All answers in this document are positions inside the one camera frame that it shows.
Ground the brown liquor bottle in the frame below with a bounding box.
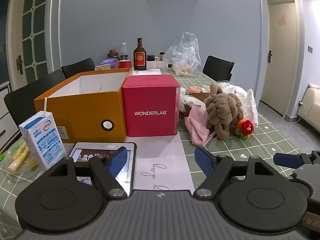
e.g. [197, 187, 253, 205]
[133, 38, 147, 71]

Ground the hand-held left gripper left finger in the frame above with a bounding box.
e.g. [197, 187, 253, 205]
[46, 147, 128, 201]

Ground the red square box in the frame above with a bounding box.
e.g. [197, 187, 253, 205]
[122, 74, 181, 137]

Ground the beige sofa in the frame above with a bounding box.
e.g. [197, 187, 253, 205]
[299, 87, 320, 128]

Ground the white table runner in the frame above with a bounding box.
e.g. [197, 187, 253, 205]
[132, 68, 196, 191]

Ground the orange cardboard box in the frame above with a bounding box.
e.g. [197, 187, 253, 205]
[34, 68, 132, 143]

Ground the clear plastic water bottle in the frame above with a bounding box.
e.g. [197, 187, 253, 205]
[120, 42, 129, 61]

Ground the black chair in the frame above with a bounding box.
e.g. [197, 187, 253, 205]
[61, 58, 96, 79]
[203, 55, 235, 82]
[4, 69, 67, 128]

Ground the green checked tablecloth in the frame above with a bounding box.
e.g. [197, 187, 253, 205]
[0, 67, 313, 240]

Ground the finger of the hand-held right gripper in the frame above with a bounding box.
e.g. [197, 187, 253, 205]
[273, 153, 312, 169]

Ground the orange snack packet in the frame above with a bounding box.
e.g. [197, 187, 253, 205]
[187, 86, 212, 94]

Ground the cream glass-panel door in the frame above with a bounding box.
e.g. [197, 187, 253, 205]
[8, 0, 55, 91]

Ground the cream plain door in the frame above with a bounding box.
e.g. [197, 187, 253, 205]
[260, 0, 304, 123]

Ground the clear packet of pale sticks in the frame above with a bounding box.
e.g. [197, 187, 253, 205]
[0, 140, 42, 175]

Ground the red crochet flower toy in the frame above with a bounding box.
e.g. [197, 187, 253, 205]
[235, 119, 254, 139]

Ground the purple packet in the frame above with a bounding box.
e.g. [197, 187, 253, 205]
[101, 58, 121, 68]

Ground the white rectangular container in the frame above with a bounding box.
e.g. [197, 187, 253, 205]
[146, 60, 171, 69]

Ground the blue white milk carton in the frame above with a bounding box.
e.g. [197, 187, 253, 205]
[19, 97, 68, 170]

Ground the white tablet in black case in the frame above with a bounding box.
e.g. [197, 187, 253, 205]
[67, 142, 137, 197]

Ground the clear plastic bag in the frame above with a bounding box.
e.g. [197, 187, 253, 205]
[166, 32, 202, 77]

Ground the brown plush toy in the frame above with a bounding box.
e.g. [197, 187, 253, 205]
[204, 82, 244, 140]

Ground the white charging cable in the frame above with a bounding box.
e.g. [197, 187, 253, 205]
[297, 101, 307, 123]

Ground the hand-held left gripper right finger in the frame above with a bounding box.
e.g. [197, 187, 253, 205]
[194, 146, 276, 202]

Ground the small white plastic bag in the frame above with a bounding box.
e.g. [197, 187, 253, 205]
[178, 87, 207, 113]

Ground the large white plastic bag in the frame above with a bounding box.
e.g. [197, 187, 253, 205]
[218, 81, 258, 127]

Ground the pink cloth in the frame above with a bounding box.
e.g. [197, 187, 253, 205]
[185, 105, 217, 146]

